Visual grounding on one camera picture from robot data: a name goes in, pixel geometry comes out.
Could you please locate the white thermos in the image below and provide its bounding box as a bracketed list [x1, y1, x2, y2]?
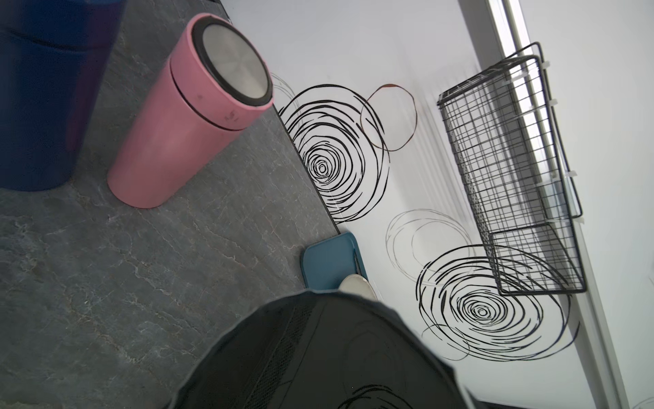
[169, 291, 477, 408]

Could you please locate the pink thermos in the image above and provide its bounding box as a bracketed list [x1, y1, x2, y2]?
[107, 13, 274, 209]

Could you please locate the blue thermos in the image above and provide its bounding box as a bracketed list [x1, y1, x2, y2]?
[1, 1, 126, 192]

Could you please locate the teal tray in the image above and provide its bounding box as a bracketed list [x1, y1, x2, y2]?
[300, 232, 368, 291]

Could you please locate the grey round plate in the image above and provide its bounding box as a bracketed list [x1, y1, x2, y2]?
[338, 274, 378, 301]

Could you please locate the black wire basket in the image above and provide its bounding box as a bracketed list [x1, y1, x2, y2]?
[438, 42, 587, 296]

